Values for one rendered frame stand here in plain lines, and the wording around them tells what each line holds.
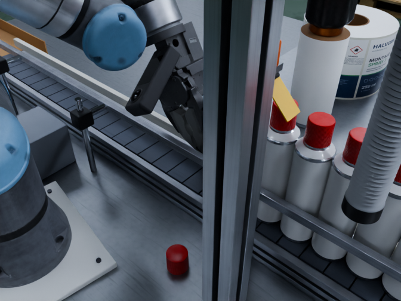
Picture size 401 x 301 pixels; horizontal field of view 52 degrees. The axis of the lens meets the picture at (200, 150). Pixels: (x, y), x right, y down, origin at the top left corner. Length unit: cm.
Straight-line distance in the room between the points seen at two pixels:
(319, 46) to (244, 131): 43
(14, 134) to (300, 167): 36
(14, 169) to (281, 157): 34
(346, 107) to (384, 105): 60
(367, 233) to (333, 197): 6
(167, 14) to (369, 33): 46
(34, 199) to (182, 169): 26
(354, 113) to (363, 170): 56
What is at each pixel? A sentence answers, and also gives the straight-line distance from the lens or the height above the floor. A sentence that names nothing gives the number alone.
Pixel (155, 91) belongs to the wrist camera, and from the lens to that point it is 61.
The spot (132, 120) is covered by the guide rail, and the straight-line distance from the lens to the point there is 72.
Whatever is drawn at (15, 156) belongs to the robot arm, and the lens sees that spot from 54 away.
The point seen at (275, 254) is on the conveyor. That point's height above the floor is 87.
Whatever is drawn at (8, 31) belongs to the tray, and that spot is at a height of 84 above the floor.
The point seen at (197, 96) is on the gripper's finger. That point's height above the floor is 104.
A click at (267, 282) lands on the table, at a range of 64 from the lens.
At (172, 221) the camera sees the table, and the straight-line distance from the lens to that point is 71.
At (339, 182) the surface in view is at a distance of 52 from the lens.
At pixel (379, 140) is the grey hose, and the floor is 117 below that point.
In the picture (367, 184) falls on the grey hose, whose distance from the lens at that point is 38.
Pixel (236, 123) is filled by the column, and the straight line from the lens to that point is 35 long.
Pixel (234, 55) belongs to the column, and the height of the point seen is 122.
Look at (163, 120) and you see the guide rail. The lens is 79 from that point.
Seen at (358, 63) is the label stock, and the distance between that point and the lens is 93.
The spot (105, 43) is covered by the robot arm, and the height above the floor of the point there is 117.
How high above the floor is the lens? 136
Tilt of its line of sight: 39 degrees down
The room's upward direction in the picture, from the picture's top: straight up
